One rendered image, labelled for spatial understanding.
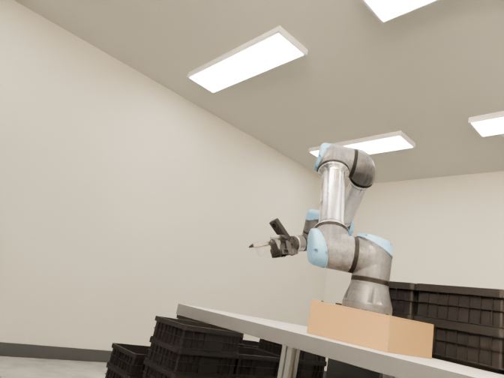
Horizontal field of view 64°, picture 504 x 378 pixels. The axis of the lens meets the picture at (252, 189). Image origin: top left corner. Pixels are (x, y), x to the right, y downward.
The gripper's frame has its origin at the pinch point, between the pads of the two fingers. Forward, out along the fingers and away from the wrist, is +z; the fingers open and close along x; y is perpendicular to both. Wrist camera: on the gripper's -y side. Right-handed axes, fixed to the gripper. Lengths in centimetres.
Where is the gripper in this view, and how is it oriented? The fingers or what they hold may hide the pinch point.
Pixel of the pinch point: (258, 241)
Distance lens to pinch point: 170.1
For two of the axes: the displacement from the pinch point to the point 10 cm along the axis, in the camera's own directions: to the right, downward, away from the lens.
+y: 2.0, 9.3, -3.1
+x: -5.9, 3.7, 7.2
